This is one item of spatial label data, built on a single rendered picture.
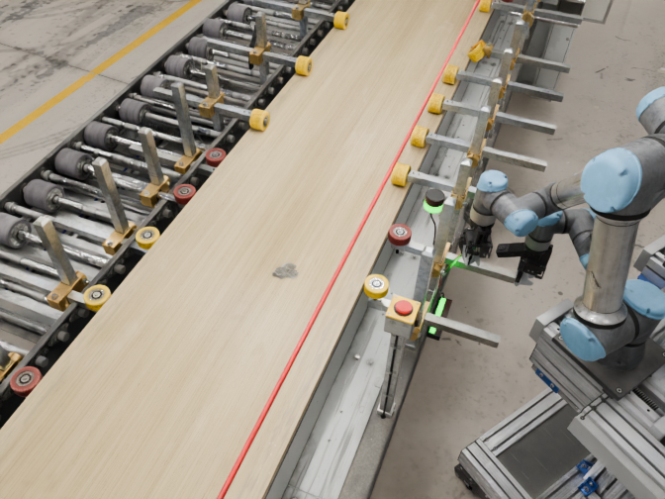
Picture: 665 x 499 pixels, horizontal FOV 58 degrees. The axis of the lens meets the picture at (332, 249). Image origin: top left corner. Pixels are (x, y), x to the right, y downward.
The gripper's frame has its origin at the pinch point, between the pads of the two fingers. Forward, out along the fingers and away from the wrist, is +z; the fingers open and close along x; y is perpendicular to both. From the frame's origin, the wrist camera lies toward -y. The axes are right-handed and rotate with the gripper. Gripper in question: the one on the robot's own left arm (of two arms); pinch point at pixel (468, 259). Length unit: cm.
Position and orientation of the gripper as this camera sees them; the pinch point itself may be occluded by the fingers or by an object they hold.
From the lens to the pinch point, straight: 191.1
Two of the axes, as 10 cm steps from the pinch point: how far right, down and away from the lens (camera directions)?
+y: -0.3, 7.3, -6.9
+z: -0.2, 6.8, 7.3
